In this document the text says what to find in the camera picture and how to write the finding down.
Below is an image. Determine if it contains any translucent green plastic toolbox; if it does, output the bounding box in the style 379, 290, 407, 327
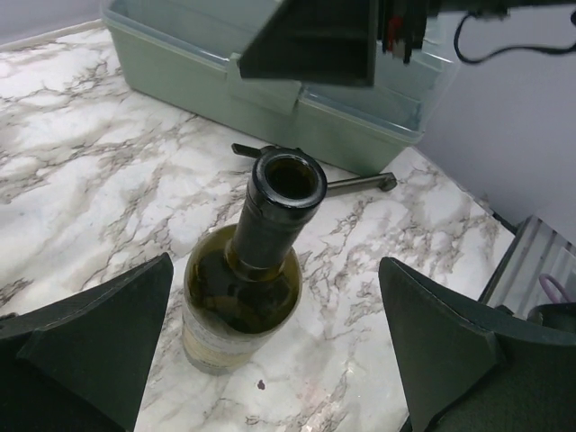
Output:
102, 1, 458, 175

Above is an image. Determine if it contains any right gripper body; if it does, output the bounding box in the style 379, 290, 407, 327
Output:
377, 0, 447, 59

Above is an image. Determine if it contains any green bottle white label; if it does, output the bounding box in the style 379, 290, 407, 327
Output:
182, 148, 328, 375

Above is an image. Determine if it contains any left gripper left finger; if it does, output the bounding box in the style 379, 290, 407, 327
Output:
1, 254, 174, 431

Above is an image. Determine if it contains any dark metal crank tool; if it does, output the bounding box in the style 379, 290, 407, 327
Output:
231, 143, 398, 197

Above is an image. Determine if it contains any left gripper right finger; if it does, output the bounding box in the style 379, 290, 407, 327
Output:
379, 257, 575, 431

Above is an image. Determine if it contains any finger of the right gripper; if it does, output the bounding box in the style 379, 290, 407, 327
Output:
238, 0, 379, 87

